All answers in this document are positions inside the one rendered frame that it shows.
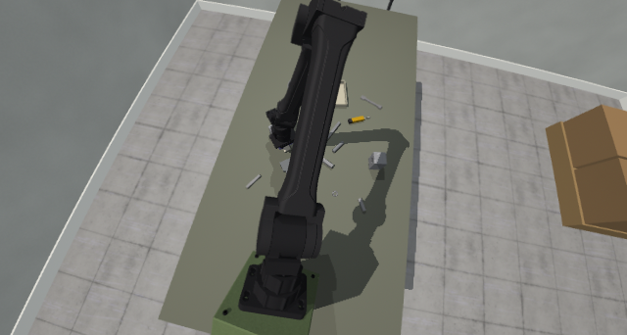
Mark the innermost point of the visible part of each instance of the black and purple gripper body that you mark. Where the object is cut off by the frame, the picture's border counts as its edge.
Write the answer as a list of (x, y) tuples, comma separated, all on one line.
[(282, 141)]

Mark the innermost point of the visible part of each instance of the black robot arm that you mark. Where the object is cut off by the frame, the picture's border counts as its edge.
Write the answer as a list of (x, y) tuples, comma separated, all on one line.
[(326, 42)]

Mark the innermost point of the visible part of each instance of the yellow-handled screwdriver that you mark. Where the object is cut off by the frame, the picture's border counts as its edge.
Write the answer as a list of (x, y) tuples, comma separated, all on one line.
[(353, 120)]

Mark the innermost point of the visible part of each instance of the beige open tray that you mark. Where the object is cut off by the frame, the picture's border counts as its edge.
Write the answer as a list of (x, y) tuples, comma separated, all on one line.
[(342, 98)]

